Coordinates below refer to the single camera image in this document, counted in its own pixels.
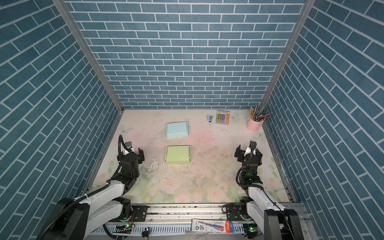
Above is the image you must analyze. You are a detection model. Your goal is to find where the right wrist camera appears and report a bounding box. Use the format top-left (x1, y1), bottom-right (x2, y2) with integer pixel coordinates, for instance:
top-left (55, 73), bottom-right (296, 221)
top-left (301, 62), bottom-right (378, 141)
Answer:
top-left (245, 141), bottom-right (257, 156)

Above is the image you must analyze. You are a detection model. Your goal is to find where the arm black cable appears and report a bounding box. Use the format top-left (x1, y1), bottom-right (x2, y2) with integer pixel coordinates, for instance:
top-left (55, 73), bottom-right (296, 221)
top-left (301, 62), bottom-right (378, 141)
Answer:
top-left (106, 134), bottom-right (127, 184)
top-left (235, 166), bottom-right (265, 190)

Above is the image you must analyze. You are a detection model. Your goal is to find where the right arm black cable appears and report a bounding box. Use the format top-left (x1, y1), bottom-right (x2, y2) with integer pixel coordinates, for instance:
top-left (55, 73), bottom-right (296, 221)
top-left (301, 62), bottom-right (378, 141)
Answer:
top-left (235, 166), bottom-right (265, 190)

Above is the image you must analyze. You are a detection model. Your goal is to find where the coloured marker pack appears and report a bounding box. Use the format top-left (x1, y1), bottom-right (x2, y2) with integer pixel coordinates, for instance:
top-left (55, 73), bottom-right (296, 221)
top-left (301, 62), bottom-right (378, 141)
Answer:
top-left (216, 110), bottom-right (230, 126)

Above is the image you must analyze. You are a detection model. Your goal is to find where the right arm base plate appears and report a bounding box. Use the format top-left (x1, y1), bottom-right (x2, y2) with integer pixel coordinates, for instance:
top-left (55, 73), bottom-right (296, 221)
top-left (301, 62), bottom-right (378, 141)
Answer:
top-left (221, 201), bottom-right (265, 223)

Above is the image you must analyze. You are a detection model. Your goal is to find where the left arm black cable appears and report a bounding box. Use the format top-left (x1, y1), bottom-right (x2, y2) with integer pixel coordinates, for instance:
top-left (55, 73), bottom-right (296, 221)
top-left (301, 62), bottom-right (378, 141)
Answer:
top-left (106, 134), bottom-right (127, 184)

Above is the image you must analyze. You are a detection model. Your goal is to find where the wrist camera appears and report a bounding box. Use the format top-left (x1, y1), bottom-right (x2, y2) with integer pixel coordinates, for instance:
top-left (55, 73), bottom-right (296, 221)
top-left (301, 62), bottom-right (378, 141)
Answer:
top-left (245, 141), bottom-right (257, 156)
top-left (123, 142), bottom-right (135, 155)

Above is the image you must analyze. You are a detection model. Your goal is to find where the pink pencil cup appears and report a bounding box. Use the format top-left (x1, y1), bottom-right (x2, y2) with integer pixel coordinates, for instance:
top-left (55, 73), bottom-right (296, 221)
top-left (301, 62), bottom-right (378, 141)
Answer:
top-left (246, 117), bottom-right (264, 133)

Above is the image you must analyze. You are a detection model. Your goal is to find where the red white blue package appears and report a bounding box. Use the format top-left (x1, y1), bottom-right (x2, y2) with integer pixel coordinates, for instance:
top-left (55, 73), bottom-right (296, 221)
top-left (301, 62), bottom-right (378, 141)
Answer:
top-left (192, 219), bottom-right (235, 234)

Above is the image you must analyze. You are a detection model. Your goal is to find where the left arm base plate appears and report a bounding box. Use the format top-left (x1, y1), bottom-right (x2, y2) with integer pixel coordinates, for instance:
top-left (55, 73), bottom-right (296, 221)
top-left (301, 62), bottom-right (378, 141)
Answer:
top-left (117, 205), bottom-right (149, 223)

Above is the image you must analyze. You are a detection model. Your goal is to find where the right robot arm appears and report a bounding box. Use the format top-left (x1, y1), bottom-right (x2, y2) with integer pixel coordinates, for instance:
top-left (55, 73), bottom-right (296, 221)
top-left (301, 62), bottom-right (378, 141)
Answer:
top-left (234, 141), bottom-right (304, 240)

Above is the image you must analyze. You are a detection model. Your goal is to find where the light green paper box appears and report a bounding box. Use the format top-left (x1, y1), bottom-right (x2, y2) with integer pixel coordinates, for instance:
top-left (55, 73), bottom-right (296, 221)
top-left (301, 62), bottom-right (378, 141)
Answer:
top-left (165, 146), bottom-right (191, 164)

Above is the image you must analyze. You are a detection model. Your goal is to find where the light blue paper box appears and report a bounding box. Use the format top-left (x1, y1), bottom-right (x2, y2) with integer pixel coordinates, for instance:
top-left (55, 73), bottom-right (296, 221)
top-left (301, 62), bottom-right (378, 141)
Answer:
top-left (166, 122), bottom-right (189, 139)

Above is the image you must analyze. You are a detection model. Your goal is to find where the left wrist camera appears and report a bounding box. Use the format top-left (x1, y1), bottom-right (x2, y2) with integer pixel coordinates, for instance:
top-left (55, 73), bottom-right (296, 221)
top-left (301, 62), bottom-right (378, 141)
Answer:
top-left (123, 142), bottom-right (135, 155)

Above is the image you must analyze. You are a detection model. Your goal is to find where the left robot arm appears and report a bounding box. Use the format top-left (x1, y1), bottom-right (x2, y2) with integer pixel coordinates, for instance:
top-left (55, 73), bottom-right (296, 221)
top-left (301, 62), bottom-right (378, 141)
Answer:
top-left (37, 148), bottom-right (145, 240)

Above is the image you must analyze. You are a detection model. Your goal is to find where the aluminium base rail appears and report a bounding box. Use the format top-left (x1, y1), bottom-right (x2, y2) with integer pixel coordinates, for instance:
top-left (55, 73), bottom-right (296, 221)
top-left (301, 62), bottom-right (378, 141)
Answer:
top-left (52, 202), bottom-right (319, 240)

